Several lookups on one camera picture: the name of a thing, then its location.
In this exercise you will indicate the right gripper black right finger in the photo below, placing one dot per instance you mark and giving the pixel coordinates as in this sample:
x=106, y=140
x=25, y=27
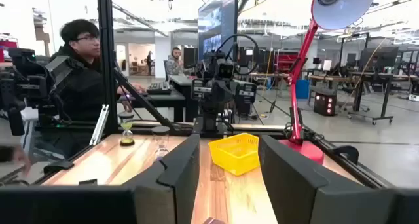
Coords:
x=311, y=201

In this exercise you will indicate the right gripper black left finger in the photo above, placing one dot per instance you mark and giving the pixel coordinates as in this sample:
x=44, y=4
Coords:
x=163, y=197

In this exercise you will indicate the small dark rectangular case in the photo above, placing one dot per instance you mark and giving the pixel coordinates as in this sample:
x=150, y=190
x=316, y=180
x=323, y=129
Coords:
x=213, y=221

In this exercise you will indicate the clear jar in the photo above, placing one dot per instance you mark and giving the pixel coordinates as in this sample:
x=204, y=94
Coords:
x=127, y=141

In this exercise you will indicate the blue sand hourglass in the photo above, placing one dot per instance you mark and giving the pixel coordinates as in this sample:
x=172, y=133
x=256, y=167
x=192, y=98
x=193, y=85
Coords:
x=160, y=130

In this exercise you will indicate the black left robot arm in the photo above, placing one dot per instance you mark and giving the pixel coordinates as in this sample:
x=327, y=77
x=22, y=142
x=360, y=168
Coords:
x=209, y=122

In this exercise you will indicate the black office desk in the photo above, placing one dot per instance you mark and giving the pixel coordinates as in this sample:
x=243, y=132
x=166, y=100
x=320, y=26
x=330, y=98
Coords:
x=163, y=101

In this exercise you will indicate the person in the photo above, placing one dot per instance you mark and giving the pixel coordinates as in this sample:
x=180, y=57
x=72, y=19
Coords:
x=82, y=93
x=175, y=67
x=149, y=63

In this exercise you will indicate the red desk lamp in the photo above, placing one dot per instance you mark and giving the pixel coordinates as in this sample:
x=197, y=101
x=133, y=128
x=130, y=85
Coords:
x=304, y=150

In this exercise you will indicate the black keyboard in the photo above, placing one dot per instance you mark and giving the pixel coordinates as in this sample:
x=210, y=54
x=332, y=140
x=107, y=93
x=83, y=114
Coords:
x=158, y=88

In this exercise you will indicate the black table clamp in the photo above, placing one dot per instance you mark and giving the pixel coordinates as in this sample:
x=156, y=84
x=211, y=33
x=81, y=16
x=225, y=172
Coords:
x=347, y=150
x=59, y=166

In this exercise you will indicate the yellow plastic basket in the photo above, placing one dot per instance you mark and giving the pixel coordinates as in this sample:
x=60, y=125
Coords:
x=234, y=152

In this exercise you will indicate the blue bin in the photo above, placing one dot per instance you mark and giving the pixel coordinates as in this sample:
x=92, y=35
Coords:
x=302, y=89

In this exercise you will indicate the computer tower with lit fans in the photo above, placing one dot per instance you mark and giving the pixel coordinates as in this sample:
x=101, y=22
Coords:
x=322, y=104

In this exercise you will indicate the silver aluminium strut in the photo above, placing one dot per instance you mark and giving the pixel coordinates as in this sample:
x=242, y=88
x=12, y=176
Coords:
x=99, y=124

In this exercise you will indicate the black rolling desk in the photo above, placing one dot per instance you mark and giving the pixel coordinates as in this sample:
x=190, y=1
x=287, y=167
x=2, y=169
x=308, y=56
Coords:
x=358, y=93

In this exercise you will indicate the person's hand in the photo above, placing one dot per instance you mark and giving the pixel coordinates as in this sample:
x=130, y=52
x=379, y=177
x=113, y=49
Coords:
x=18, y=156

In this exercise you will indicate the large wall display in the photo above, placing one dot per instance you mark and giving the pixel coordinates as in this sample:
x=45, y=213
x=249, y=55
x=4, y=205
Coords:
x=216, y=24

